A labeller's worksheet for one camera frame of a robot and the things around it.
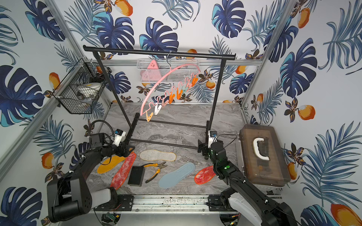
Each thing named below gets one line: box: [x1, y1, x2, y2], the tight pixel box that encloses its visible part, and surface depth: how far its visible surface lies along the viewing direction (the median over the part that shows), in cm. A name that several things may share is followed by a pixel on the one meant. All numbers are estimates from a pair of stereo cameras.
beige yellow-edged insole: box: [139, 149, 177, 162], surface depth 93 cm
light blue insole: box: [158, 161, 196, 189], surface depth 86 cm
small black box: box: [127, 165, 146, 187], surface depth 83 cm
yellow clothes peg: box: [145, 109, 154, 122], surface depth 68 cm
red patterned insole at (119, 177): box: [110, 152, 137, 191], surface depth 86 cm
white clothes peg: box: [154, 102, 163, 116], surface depth 70 cm
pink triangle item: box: [139, 59, 162, 82], surface depth 92 cm
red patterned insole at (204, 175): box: [194, 165, 216, 185], surface depth 85 cm
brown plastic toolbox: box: [238, 124, 291, 186], surface depth 75 cm
